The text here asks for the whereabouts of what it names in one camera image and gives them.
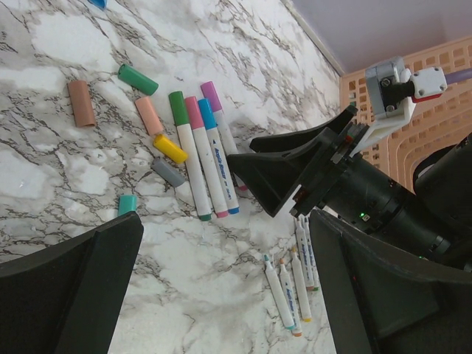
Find brown pen cap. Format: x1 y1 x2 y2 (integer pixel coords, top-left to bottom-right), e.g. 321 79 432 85
67 80 96 128

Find brown capped marker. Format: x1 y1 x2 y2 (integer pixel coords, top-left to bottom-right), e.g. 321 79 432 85
295 218 318 291

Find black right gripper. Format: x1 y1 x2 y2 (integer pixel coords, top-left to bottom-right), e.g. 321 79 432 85
227 105 471 271

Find light blue pen cap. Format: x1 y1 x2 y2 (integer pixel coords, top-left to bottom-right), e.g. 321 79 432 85
88 0 108 10

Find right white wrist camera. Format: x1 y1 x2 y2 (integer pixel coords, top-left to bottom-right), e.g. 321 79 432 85
351 57 448 156

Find peach pen cap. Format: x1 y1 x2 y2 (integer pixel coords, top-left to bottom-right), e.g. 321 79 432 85
135 97 164 136

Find peach capped marker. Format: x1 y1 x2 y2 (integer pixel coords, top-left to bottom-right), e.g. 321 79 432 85
291 247 312 322

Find green pen cap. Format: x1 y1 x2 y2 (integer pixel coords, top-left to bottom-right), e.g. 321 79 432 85
118 64 159 96

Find teal capped marker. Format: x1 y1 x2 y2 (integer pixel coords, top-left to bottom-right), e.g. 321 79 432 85
263 254 295 330

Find purple capped marker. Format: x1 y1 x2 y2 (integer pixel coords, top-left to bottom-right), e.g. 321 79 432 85
200 81 249 192

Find pink capped marker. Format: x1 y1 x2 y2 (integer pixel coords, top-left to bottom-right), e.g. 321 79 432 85
184 96 229 218

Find blue capped marker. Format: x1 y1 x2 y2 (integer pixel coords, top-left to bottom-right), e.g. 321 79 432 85
198 98 240 215

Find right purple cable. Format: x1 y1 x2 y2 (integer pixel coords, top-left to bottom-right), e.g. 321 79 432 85
445 66 472 85

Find dark green capped marker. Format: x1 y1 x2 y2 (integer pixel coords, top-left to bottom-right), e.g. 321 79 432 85
168 91 212 221

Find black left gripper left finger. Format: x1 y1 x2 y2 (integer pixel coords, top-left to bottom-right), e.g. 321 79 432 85
1 212 144 353

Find grey pen cap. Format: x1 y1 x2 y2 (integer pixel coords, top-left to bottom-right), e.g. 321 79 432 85
151 157 185 188

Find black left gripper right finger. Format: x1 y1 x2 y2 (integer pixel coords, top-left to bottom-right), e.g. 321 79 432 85
309 209 471 353

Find peach plastic desk organizer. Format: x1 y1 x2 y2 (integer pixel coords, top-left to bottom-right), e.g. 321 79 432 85
362 37 471 190

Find yellow pen cap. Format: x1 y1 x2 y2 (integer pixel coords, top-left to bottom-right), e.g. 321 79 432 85
153 134 188 164

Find teal pen cap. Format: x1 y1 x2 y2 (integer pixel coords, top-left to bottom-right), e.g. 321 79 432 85
117 195 137 216

